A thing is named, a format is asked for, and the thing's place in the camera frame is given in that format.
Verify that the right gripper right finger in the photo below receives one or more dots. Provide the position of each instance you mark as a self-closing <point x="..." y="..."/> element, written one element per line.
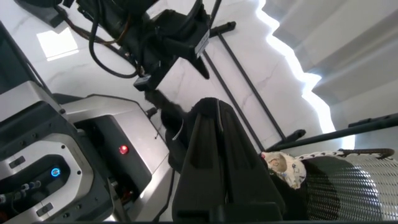
<point x="248" y="180"/>

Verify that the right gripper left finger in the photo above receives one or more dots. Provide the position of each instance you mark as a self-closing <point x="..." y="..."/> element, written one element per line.
<point x="202" y="174"/>

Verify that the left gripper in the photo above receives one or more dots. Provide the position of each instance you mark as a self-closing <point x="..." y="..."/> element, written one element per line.
<point x="177" y="34"/>

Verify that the cream printed garment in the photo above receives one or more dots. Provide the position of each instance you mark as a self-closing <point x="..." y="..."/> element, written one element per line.
<point x="289" y="169"/>

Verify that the black short-sleeved shirt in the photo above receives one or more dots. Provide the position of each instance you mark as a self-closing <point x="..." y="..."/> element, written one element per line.
<point x="174" y="124"/>

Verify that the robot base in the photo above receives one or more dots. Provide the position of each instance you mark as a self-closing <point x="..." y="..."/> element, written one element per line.
<point x="102" y="112"/>

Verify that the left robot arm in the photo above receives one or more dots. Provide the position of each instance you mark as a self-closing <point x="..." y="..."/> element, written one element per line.
<point x="130" y="28"/>

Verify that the black clothes rack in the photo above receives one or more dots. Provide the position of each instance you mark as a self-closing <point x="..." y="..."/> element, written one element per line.
<point x="342" y="133"/>

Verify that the white laundry basket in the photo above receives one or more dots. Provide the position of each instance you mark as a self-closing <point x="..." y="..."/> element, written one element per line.
<point x="373" y="186"/>

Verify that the white curtain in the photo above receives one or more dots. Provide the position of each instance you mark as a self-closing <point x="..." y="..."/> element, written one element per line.
<point x="357" y="46"/>

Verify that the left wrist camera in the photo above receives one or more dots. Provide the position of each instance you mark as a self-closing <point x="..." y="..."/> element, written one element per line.
<point x="143" y="84"/>

